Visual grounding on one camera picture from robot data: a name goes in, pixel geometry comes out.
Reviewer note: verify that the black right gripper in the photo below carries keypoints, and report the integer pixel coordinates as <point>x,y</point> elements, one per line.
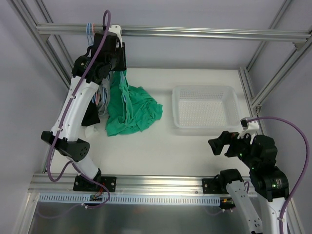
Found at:
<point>229,146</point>

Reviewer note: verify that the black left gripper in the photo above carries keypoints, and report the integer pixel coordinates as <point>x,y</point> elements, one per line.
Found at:
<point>122,57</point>

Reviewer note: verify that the green tank top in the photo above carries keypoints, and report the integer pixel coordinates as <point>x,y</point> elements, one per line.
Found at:
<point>136,115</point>

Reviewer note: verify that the light blue wire hanger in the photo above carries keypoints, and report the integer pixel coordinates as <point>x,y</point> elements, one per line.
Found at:
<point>123,85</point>

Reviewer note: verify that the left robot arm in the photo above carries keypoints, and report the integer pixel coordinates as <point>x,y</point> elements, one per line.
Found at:
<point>64,135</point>

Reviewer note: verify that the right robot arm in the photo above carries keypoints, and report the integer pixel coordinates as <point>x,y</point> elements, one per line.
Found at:
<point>270,183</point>

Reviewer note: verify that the grey tank top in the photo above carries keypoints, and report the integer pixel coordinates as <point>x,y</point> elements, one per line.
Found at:
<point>102,106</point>

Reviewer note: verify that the black tank top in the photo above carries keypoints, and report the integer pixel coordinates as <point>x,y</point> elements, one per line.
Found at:
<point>91,115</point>

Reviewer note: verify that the white perforated plastic basket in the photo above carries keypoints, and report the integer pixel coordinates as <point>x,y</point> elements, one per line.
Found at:
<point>205,107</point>

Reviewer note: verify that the white cloth scrap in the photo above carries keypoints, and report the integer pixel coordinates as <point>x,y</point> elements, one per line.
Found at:
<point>90,131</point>

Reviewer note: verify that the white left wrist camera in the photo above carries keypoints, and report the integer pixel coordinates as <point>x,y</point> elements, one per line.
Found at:
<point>116,30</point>

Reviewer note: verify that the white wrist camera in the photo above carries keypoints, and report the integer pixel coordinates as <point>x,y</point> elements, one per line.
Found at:
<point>116,30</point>
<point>249,127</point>

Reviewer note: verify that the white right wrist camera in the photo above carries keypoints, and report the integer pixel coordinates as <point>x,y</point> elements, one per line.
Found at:
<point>249,127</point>

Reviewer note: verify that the black right base bracket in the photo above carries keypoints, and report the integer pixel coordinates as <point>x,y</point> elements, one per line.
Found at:
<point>210,186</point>

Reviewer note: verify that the black base bracket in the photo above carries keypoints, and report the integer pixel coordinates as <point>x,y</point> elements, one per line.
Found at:
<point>83,185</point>
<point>210,186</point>

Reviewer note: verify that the aluminium frame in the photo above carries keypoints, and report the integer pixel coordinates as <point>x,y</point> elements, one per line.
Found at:
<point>254,102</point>

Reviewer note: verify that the aluminium hanging rail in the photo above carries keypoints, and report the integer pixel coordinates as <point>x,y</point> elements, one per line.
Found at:
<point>205,33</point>

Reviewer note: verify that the black left base bracket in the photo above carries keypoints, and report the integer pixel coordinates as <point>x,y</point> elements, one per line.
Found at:
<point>83,185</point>

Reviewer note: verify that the front aluminium rail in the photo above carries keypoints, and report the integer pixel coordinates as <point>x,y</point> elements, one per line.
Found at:
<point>126,185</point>

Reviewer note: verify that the white slotted cable duct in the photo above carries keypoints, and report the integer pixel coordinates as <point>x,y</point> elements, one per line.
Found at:
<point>130,199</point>

